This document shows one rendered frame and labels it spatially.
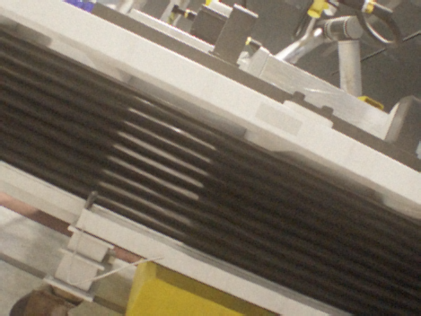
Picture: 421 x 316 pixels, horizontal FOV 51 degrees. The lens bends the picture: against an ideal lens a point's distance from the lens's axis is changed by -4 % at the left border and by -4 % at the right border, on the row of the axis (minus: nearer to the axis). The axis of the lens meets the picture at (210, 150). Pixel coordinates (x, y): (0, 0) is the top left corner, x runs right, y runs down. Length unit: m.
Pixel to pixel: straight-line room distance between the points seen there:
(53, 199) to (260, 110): 0.65
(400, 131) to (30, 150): 0.98
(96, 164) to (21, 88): 0.30
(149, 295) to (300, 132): 0.77
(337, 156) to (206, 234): 0.49
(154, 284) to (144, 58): 0.78
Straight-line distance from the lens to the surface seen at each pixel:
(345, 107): 1.28
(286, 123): 1.00
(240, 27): 1.06
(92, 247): 1.23
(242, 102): 0.98
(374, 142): 1.12
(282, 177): 1.37
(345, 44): 3.06
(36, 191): 1.35
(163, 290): 1.51
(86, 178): 1.33
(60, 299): 1.29
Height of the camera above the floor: 0.63
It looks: 3 degrees up
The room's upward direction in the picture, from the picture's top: 25 degrees clockwise
